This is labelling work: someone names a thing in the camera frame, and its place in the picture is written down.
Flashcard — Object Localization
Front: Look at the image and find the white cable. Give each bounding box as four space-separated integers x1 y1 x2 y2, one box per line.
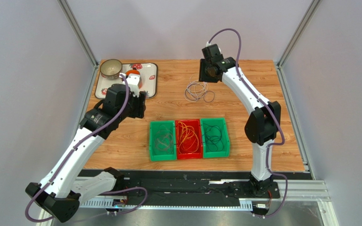
184 75 216 104

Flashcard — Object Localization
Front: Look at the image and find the blue cable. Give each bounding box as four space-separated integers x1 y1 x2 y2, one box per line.
202 123 227 153

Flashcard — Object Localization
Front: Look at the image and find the yellow cable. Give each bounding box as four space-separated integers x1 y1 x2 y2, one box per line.
178 121 202 154

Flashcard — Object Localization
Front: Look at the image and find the orange cable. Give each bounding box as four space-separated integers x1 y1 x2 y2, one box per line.
178 123 201 155

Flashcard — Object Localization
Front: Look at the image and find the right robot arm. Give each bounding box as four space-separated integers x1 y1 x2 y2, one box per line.
199 57 281 197

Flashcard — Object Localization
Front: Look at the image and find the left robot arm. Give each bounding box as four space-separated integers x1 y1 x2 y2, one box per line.
25 83 147 223

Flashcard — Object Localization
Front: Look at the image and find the orange glass cup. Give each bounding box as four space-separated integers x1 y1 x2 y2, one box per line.
125 69 142 88

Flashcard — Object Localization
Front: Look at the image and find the white strawberry tray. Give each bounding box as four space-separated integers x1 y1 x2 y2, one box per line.
94 63 158 99

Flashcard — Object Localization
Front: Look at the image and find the left green plastic bin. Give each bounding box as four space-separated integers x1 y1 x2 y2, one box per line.
149 121 177 161

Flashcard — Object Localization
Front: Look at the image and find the green plastic bin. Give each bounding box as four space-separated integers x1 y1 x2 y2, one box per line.
200 118 230 158
149 121 177 161

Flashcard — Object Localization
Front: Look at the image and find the ceramic bowl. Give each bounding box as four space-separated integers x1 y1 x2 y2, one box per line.
100 59 123 80

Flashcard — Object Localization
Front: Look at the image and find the red plastic bin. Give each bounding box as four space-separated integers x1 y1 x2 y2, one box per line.
175 119 203 160

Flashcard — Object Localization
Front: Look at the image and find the right green plastic bin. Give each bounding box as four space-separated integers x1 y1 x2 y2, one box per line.
200 118 230 158

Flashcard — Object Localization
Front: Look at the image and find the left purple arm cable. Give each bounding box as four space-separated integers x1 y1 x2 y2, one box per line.
24 73 148 223

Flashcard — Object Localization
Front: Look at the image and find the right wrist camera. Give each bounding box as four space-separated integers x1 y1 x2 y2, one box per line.
202 44 224 62

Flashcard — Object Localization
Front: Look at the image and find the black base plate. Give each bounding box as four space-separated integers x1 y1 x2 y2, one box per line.
111 171 282 200

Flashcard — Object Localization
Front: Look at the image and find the aluminium frame rail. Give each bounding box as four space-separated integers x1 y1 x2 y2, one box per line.
36 175 340 226

